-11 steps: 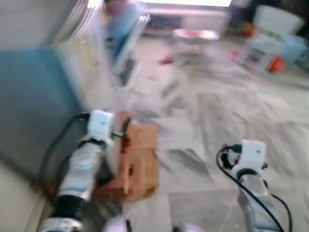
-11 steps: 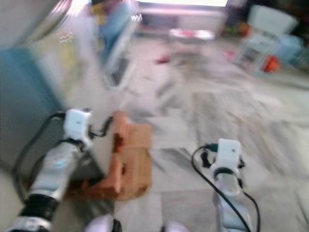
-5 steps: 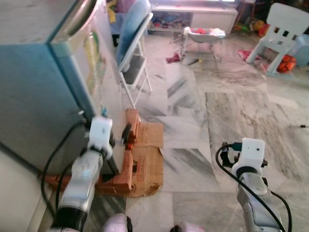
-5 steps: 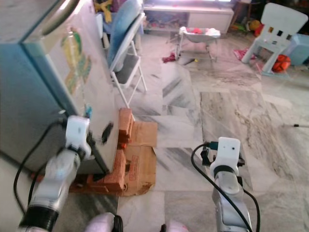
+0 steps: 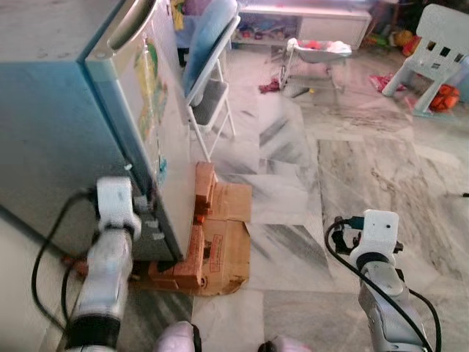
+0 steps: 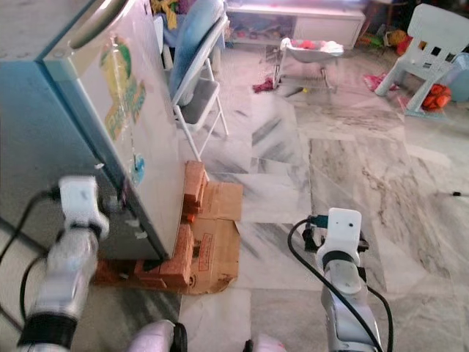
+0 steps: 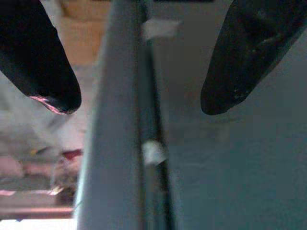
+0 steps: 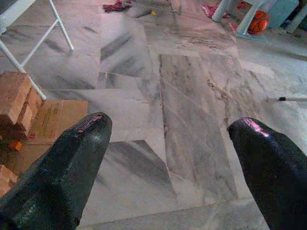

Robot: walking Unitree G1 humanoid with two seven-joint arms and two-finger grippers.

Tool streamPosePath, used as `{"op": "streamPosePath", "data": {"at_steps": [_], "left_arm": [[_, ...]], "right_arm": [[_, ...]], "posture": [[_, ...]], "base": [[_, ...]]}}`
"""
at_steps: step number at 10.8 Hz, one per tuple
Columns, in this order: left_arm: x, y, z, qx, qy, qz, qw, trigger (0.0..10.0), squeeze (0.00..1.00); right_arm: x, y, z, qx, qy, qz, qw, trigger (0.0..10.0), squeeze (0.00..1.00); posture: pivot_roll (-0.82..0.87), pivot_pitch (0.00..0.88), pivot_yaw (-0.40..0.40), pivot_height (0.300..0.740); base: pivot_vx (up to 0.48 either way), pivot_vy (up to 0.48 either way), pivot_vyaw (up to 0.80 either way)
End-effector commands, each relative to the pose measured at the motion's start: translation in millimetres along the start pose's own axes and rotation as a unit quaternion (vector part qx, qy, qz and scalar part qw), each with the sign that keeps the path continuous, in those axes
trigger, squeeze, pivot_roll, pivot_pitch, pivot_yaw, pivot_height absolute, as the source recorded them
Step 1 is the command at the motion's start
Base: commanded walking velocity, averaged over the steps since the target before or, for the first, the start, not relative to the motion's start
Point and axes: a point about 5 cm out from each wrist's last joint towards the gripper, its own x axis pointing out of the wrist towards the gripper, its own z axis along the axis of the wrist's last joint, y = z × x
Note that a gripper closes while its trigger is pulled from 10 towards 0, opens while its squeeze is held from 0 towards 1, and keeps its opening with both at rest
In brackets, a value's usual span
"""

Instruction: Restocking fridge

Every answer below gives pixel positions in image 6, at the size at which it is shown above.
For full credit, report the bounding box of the silver fridge body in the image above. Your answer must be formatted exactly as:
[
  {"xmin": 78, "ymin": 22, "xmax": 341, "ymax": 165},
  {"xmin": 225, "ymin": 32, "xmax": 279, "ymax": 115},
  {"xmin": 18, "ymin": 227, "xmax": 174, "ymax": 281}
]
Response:
[{"xmin": 0, "ymin": 0, "xmax": 166, "ymax": 263}]

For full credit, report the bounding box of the brown cardboard sheet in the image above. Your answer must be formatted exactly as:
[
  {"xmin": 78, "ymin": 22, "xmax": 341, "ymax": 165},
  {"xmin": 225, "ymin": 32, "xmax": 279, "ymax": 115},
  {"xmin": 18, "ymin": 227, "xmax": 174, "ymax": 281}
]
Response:
[{"xmin": 95, "ymin": 180, "xmax": 245, "ymax": 296}]

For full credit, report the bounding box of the dark red cloth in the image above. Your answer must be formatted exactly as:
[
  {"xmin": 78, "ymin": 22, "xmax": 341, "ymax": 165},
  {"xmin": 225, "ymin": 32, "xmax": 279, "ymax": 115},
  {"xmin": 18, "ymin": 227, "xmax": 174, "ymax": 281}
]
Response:
[{"xmin": 252, "ymin": 76, "xmax": 276, "ymax": 95}]

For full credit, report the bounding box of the pink patterned cloth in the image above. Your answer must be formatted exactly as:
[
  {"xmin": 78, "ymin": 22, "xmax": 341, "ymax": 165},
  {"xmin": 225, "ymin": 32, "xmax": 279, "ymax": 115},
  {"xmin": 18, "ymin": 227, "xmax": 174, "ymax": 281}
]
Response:
[{"xmin": 363, "ymin": 73, "xmax": 395, "ymax": 93}]

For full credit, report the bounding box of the small blue door sticker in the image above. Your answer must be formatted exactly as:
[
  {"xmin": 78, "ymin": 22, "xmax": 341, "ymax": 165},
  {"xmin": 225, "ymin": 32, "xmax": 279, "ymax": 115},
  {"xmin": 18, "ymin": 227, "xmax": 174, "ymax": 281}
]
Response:
[{"xmin": 130, "ymin": 154, "xmax": 147, "ymax": 186}]

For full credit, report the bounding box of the white baby bouncer seat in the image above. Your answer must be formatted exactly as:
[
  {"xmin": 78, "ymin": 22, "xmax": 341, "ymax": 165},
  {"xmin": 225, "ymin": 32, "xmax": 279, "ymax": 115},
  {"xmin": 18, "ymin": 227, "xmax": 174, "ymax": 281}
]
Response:
[{"xmin": 273, "ymin": 37, "xmax": 347, "ymax": 95}]

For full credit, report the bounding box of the orange bag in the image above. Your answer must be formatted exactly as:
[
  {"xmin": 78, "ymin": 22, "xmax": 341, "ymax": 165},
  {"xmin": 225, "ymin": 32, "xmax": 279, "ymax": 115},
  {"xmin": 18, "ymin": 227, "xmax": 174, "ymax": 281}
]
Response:
[{"xmin": 420, "ymin": 83, "xmax": 453, "ymax": 113}]

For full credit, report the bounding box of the white low cabinet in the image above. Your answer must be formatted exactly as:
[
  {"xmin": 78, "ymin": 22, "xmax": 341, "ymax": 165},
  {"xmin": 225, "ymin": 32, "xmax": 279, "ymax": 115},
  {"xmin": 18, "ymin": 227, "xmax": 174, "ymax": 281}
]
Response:
[{"xmin": 224, "ymin": 0, "xmax": 369, "ymax": 49}]

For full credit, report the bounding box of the colourful toy pile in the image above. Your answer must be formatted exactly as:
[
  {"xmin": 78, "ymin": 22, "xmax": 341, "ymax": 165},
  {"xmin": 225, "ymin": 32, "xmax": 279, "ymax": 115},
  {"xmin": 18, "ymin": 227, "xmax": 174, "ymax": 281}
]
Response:
[{"xmin": 381, "ymin": 28, "xmax": 415, "ymax": 56}]

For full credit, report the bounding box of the white folding chair blue cushion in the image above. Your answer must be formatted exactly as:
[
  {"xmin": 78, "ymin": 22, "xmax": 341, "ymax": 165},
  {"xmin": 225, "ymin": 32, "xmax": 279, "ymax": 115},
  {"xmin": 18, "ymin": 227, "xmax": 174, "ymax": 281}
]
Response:
[{"xmin": 167, "ymin": 0, "xmax": 233, "ymax": 162}]

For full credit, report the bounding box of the white plastic child chair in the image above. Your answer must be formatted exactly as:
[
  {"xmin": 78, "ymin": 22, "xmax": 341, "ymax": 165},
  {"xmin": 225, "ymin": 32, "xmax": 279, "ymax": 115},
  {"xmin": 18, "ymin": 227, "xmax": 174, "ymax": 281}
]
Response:
[{"xmin": 374, "ymin": 4, "xmax": 469, "ymax": 116}]

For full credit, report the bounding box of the green yellow door sticker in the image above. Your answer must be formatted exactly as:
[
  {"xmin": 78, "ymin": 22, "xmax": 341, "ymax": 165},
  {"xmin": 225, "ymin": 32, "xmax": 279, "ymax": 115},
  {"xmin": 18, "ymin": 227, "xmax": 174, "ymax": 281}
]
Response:
[{"xmin": 100, "ymin": 37, "xmax": 149, "ymax": 142}]

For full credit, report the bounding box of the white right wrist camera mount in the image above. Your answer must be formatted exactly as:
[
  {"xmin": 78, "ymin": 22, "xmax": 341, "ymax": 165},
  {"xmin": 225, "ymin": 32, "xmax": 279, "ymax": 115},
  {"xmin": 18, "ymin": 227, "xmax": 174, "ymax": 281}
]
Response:
[{"xmin": 315, "ymin": 208, "xmax": 372, "ymax": 266}]

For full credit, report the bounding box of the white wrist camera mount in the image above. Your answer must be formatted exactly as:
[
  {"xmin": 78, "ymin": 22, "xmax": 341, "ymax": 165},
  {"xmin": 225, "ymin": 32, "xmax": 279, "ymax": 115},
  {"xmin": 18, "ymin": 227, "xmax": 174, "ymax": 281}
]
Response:
[
  {"xmin": 315, "ymin": 208, "xmax": 372, "ymax": 266},
  {"xmin": 59, "ymin": 176, "xmax": 111, "ymax": 239}
]

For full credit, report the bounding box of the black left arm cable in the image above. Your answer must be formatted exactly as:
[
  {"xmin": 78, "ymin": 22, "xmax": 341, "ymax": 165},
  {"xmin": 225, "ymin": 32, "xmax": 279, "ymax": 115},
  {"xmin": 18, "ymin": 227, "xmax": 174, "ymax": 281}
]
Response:
[{"xmin": 0, "ymin": 187, "xmax": 63, "ymax": 331}]

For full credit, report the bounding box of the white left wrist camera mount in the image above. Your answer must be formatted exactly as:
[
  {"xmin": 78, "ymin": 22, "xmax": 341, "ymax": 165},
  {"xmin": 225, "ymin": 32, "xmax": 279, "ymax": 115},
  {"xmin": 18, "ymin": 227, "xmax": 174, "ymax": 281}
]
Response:
[{"xmin": 59, "ymin": 176, "xmax": 111, "ymax": 239}]

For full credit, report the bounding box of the curved grey door handle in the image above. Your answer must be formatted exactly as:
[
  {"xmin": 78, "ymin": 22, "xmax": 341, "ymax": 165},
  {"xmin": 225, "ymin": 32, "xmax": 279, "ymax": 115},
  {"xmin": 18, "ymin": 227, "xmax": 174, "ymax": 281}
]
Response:
[{"xmin": 70, "ymin": 0, "xmax": 141, "ymax": 51}]

